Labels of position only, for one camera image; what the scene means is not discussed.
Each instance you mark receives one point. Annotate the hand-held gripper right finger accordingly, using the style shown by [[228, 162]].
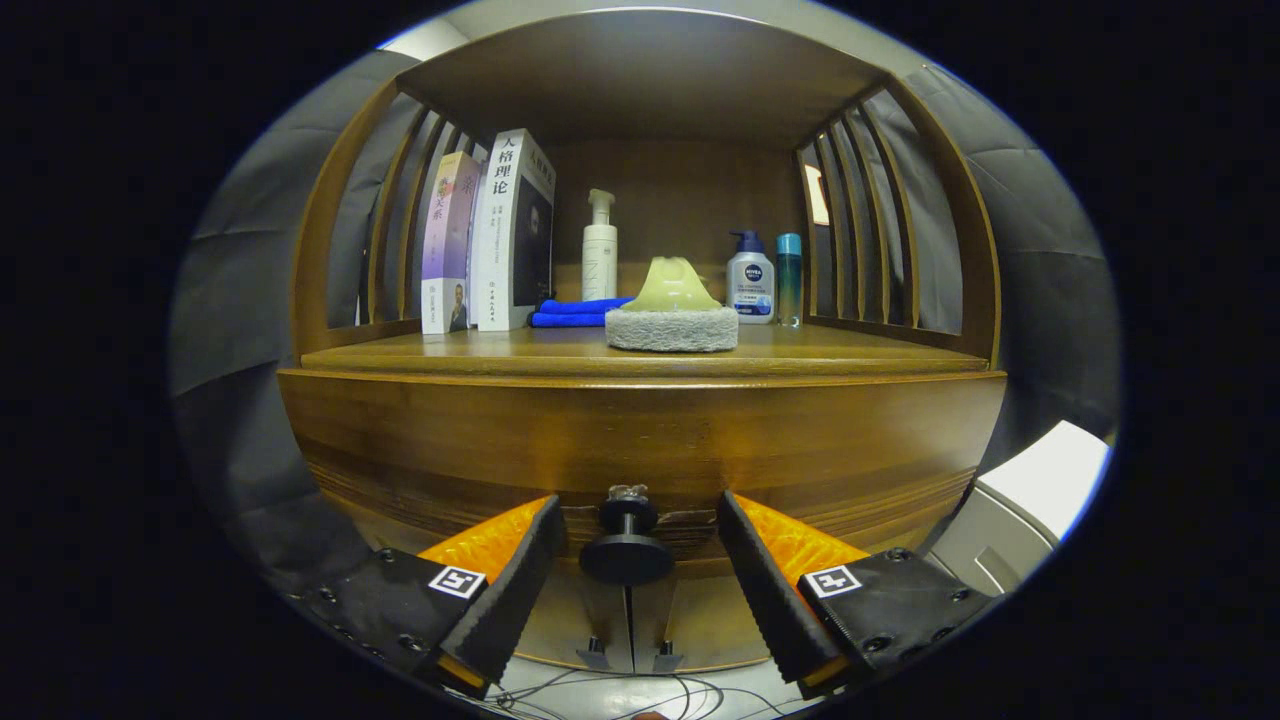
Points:
[[770, 590]]

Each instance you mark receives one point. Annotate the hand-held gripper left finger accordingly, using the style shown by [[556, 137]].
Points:
[[515, 590]]

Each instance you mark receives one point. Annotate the black round drawer knob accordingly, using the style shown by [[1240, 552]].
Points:
[[627, 560]]

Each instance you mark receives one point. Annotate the brown wooden countertop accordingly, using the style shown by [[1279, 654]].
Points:
[[850, 350]]

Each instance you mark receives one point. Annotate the brown wooden cabinet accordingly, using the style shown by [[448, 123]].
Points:
[[680, 190]]

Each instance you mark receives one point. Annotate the blue folded cloth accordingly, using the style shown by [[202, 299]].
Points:
[[570, 318]]

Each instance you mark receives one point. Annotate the white blue-capped lotion bottle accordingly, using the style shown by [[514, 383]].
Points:
[[752, 290]]

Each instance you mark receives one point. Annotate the white grey box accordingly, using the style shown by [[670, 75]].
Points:
[[1050, 465]]

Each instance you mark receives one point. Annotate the teal glass bottle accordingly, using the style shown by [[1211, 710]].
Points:
[[789, 280]]

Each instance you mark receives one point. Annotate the white pump bottle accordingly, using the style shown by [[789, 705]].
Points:
[[599, 260]]

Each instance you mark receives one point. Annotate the white and black book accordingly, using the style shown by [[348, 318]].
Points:
[[498, 240]]

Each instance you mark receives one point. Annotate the purple book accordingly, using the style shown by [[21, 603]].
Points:
[[448, 240]]

